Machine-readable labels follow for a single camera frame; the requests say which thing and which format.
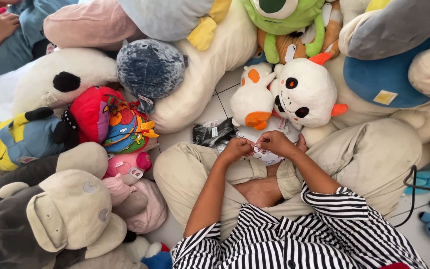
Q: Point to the person's left hand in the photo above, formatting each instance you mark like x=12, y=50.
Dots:
x=233, y=149

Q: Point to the person's right hand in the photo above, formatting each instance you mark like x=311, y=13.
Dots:
x=280, y=144

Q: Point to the person's left fingers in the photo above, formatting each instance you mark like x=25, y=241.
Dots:
x=245, y=143

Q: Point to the person's right fingers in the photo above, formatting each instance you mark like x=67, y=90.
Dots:
x=265, y=141

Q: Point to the white paper hang tag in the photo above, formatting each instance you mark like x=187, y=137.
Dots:
x=260, y=150

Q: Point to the pile of white hang tags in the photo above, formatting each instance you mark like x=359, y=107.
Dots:
x=269, y=160

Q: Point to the black plastic bag of fasteners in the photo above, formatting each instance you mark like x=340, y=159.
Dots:
x=213, y=133

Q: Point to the white duck plush orange spots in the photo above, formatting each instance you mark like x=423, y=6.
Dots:
x=252, y=99

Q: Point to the person's bare foot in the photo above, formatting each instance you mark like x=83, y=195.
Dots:
x=259, y=190

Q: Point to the white skull-face plush orange horns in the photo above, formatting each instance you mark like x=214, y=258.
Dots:
x=308, y=89

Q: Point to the long cream plush pillow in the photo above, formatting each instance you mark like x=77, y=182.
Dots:
x=207, y=78

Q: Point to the orange striped tiger plush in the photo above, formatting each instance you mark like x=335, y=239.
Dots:
x=293, y=46

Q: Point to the person's beige trousers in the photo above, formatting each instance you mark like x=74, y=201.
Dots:
x=364, y=164

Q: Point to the person's black white striped shirt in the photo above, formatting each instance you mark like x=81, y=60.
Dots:
x=312, y=239

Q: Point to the pale pink pig plush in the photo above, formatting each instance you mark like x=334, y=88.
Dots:
x=146, y=205

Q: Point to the small bright pink plush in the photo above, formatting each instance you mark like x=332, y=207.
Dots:
x=129, y=164

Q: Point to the mottled blue seal plush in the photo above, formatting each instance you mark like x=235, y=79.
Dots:
x=149, y=69

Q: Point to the green one-eyed monster plush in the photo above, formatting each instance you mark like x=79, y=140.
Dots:
x=286, y=18

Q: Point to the large cream bear blue shirt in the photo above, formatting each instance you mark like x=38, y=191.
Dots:
x=383, y=82

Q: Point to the blue red white plush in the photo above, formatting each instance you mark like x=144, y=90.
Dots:
x=159, y=257

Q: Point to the red multicoloured plush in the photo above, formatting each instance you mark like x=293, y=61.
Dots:
x=103, y=119

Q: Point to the light blue plush yellow limbs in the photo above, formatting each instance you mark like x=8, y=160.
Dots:
x=170, y=17

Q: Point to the grey and cream plush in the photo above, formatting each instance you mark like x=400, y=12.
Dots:
x=394, y=30

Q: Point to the white plush with black patch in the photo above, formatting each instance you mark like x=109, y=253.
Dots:
x=50, y=82

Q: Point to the grey and beige hippo plush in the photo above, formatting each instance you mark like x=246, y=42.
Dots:
x=50, y=216

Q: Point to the yellow plush in blue overalls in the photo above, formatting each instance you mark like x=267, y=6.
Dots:
x=17, y=140

